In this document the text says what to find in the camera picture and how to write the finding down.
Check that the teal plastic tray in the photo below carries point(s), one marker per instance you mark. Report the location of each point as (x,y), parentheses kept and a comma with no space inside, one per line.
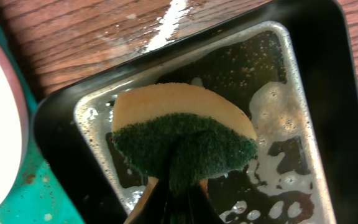
(36,196)

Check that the black soapy water tray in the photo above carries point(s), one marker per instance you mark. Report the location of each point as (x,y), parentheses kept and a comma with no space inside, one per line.
(287,64)

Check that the yellow green scrubbing sponge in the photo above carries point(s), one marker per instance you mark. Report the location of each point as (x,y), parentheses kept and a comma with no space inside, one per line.
(181,133)

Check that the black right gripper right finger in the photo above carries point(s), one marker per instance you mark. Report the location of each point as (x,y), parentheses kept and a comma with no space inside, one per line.
(200,209)

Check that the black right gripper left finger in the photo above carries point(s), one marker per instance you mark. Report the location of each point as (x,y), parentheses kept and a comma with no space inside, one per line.
(152,206)

